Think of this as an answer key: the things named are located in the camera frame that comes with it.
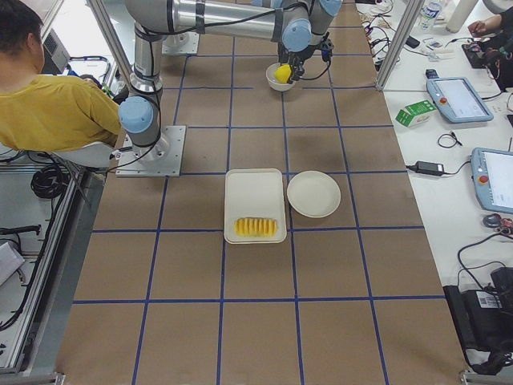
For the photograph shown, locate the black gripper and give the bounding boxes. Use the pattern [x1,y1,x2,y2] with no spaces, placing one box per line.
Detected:
[278,43,321,83]

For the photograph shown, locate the yellow lemon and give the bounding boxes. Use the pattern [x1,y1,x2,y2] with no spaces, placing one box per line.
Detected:
[273,64,292,84]

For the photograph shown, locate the white ceramic bowl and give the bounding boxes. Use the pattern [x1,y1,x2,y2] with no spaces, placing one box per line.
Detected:
[266,63,295,92]

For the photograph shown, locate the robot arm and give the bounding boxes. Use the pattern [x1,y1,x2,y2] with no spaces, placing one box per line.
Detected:
[119,0,341,164]

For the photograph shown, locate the cream shallow plate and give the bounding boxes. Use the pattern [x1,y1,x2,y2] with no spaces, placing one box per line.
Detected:
[286,170,341,218]

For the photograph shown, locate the green white carton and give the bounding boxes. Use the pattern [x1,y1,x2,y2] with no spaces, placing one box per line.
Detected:
[395,99,436,128]

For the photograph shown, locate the cream rectangular tray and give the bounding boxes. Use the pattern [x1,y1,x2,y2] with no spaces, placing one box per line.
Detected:
[224,168,287,244]

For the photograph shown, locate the upper teach pendant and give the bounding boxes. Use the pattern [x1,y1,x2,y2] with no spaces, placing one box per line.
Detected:
[426,77,494,124]

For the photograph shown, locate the teach pendant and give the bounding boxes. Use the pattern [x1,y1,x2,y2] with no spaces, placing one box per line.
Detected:
[471,148,512,214]
[426,77,494,124]

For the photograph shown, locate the sliced yellow mango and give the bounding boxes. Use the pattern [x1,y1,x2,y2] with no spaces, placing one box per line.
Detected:
[234,217,277,237]

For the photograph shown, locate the black power adapter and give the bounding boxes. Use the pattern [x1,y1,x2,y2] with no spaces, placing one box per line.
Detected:
[416,160,445,176]

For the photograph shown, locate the lower teach pendant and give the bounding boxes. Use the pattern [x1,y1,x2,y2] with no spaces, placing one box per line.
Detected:
[471,148,512,214]

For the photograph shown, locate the person in yellow shirt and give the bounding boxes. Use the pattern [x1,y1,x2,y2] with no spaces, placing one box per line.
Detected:
[1,1,120,152]

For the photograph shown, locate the aluminium frame post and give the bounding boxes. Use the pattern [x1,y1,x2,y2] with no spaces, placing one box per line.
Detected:
[376,1,420,91]

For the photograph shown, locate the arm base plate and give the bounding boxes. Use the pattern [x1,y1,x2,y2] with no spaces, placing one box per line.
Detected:
[115,125,186,177]

